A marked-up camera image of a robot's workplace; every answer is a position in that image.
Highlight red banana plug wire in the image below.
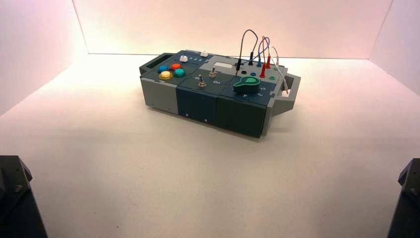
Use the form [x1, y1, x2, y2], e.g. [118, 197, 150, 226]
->
[259, 35, 272, 79]

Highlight black banana plug wire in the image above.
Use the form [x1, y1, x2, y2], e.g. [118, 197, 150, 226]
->
[235, 29, 259, 77]

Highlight grey and blue control box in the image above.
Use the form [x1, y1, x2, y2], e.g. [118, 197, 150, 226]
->
[139, 49, 302, 139]

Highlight blue banana plug wire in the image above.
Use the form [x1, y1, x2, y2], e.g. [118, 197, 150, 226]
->
[241, 36, 271, 68]

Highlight green rotary selector knob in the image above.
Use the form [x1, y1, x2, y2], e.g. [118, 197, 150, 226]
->
[233, 76, 262, 95]

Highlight white banana plug wire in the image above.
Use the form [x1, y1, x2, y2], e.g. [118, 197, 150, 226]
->
[271, 46, 290, 96]

